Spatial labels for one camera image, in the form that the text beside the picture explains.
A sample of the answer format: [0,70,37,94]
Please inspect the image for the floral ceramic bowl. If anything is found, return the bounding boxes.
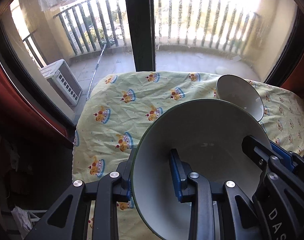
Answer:
[132,99,270,239]

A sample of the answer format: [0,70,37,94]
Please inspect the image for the white crumpled paper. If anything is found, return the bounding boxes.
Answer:
[11,206,33,239]

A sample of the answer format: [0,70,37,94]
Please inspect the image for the red curtain right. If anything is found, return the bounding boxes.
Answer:
[281,65,304,99]

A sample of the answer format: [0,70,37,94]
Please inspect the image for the red curtain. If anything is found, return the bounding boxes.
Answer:
[281,65,304,99]
[0,67,67,137]

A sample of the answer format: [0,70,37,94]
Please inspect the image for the red curtain left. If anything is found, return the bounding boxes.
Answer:
[0,67,67,137]

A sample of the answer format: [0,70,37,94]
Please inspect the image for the yellow cake print tablecloth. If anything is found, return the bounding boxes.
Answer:
[71,70,304,240]

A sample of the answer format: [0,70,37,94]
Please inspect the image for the white outdoor air conditioner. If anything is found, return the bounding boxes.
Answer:
[40,59,83,106]

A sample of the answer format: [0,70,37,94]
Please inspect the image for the balcony railing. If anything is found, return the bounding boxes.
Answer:
[17,0,262,68]

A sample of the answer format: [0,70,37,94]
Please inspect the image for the white mop pole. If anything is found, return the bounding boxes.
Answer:
[86,43,107,101]

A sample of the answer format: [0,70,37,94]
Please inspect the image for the black window frame post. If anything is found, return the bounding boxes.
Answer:
[125,0,156,72]

